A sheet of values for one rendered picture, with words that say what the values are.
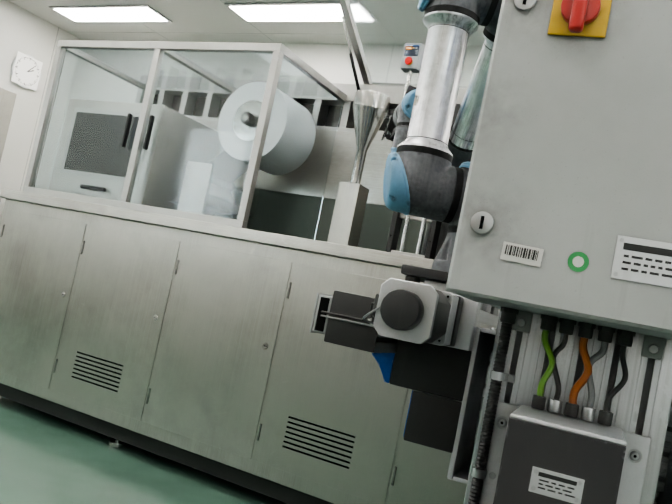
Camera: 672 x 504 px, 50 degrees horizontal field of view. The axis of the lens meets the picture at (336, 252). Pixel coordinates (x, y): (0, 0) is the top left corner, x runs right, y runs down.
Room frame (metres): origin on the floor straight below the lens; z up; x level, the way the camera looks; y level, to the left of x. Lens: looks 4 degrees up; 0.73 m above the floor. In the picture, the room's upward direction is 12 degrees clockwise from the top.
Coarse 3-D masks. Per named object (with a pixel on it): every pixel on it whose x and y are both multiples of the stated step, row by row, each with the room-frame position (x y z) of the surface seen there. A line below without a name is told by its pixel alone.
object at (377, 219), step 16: (368, 208) 2.96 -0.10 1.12; (384, 208) 2.93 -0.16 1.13; (320, 224) 3.06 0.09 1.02; (368, 224) 2.96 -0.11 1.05; (384, 224) 2.92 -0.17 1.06; (416, 224) 2.86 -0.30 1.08; (320, 240) 3.05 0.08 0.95; (368, 240) 2.95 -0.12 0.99; (384, 240) 2.92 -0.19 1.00; (400, 240) 2.88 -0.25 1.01; (416, 240) 2.85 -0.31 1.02
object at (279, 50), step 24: (120, 48) 2.96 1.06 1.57; (144, 48) 2.89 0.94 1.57; (168, 48) 2.82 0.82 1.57; (192, 48) 2.76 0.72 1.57; (216, 48) 2.71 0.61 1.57; (240, 48) 2.65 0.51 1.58; (264, 48) 2.60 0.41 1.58; (312, 72) 2.78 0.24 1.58; (48, 96) 3.11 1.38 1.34; (144, 96) 2.85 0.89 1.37; (264, 96) 2.58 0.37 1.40; (336, 96) 3.01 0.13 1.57; (144, 120) 2.84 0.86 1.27; (264, 120) 2.57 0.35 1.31; (144, 144) 2.80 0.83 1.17; (48, 192) 3.05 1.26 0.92; (192, 216) 2.68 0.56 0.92; (216, 216) 2.63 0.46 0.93; (240, 216) 2.58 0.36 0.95
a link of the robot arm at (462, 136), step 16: (496, 16) 1.43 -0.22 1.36; (480, 64) 1.54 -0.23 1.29; (480, 80) 1.55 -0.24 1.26; (464, 96) 1.61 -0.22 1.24; (480, 96) 1.57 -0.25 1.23; (464, 112) 1.61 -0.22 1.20; (464, 128) 1.63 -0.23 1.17; (448, 144) 1.68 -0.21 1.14; (464, 144) 1.65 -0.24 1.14; (464, 160) 1.68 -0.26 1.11
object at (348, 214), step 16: (368, 112) 2.69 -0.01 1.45; (384, 112) 2.71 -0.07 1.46; (368, 128) 2.71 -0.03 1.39; (368, 144) 2.73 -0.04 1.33; (352, 176) 2.74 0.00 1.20; (352, 192) 2.70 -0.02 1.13; (368, 192) 2.77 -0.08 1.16; (336, 208) 2.73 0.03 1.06; (352, 208) 2.70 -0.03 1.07; (336, 224) 2.72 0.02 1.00; (352, 224) 2.70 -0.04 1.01; (336, 240) 2.71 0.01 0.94; (352, 240) 2.72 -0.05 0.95
